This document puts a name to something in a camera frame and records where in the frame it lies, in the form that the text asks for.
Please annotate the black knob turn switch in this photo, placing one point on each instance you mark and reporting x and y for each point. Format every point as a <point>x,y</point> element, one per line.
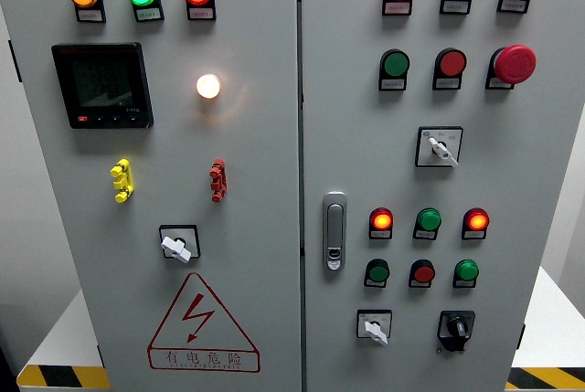
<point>457,327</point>

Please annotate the pale grey cabinet door with display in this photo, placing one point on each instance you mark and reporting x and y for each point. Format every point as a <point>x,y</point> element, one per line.
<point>256,159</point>

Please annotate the silver door lock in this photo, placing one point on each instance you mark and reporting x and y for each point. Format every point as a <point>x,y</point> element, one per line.
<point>335,227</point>

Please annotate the pale grey cabinet door with lock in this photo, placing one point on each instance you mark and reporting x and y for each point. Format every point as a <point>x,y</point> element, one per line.
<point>365,159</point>

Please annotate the small red indicator lamp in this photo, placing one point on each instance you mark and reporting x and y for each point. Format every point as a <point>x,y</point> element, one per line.
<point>381,219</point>
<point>476,219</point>

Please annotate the small label plate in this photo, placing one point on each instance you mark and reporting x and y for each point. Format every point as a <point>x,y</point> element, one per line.
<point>473,235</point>
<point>148,13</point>
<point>455,6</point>
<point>375,283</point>
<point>512,5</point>
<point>419,283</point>
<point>463,283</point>
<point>447,83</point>
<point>380,234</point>
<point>392,84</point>
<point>397,7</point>
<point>423,234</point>
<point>201,13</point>
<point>499,83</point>
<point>89,15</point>

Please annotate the white indicator lamp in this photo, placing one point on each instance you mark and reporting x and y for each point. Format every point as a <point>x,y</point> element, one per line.
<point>208,86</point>

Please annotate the small green push button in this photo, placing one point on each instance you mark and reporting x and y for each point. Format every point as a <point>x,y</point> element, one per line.
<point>378,272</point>

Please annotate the small green indicator lamp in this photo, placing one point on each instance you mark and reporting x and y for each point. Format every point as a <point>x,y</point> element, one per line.
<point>429,219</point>

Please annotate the large green push button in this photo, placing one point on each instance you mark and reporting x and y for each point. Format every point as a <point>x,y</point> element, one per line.
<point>396,63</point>

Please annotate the small red push button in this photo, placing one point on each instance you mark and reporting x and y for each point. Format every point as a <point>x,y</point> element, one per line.
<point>423,272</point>

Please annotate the red warning triangle sticker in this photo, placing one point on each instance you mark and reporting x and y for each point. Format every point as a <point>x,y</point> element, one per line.
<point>197,314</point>

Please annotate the large red push button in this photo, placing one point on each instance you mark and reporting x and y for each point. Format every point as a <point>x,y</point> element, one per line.
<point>451,62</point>

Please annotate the small green lamp button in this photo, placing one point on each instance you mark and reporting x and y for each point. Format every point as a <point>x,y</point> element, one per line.
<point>467,270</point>

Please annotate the black digital display meter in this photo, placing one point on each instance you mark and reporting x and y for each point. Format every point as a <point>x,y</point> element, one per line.
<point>101,83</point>

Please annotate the large red stop button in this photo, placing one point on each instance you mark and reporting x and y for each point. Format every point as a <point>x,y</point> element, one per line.
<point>515,64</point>

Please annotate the black door hinge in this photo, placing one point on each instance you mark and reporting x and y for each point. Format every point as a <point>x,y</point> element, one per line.
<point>521,336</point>
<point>14,60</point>
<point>99,355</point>

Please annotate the black yellow striped tape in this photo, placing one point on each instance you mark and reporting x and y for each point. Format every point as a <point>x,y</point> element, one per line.
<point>548,378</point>
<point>59,377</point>

